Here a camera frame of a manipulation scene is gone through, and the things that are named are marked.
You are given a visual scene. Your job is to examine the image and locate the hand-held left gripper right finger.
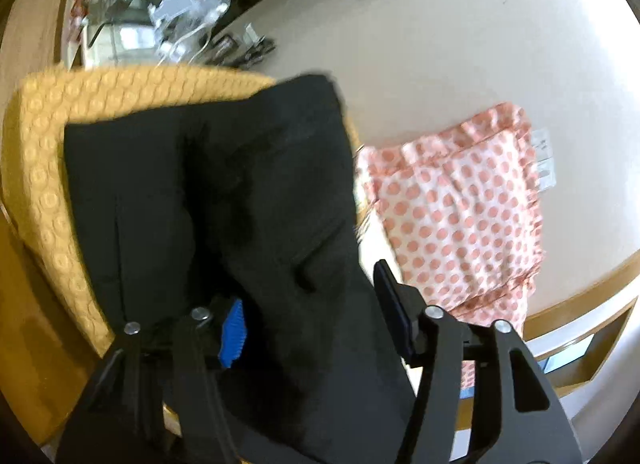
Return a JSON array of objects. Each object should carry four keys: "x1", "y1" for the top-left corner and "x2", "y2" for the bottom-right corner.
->
[{"x1": 373, "y1": 259, "x2": 586, "y2": 464}]

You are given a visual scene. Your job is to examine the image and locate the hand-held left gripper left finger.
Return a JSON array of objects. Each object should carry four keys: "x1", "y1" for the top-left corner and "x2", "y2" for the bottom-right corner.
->
[{"x1": 55, "y1": 295, "x2": 247, "y2": 464}]

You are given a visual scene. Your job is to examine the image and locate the black pants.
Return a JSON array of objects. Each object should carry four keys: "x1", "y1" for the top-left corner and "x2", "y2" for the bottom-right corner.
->
[{"x1": 62, "y1": 74, "x2": 423, "y2": 464}]

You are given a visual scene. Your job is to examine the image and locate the pink polka dot cloth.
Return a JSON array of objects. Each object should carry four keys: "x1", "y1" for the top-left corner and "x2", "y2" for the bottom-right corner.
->
[{"x1": 354, "y1": 102, "x2": 546, "y2": 397}]

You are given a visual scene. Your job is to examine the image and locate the white label tags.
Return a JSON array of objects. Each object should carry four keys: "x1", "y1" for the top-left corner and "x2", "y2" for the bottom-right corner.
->
[{"x1": 531, "y1": 128, "x2": 557, "y2": 191}]

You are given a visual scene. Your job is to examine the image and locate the yellow textured blanket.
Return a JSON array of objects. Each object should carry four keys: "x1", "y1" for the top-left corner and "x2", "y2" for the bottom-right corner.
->
[{"x1": 1, "y1": 64, "x2": 362, "y2": 425}]

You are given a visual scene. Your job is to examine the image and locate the clear plastic items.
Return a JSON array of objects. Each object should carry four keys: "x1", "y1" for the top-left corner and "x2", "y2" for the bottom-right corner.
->
[{"x1": 149, "y1": 0, "x2": 277, "y2": 68}]

